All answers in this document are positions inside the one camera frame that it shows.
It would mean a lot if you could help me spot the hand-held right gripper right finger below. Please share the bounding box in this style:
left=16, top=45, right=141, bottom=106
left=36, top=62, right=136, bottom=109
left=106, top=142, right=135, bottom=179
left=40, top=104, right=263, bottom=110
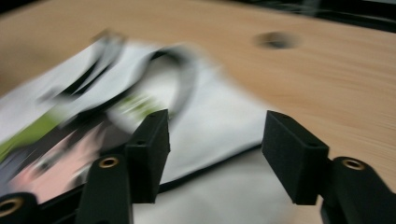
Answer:
left=261, top=109, right=331, bottom=205

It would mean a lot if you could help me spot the white printed tank top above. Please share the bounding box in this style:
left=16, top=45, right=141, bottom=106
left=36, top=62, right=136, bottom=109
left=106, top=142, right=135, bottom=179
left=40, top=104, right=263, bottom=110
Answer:
left=0, top=29, right=297, bottom=224

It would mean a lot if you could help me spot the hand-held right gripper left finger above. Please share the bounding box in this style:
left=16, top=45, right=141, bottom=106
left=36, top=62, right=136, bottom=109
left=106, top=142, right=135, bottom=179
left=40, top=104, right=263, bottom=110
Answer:
left=125, top=108, right=172, bottom=205

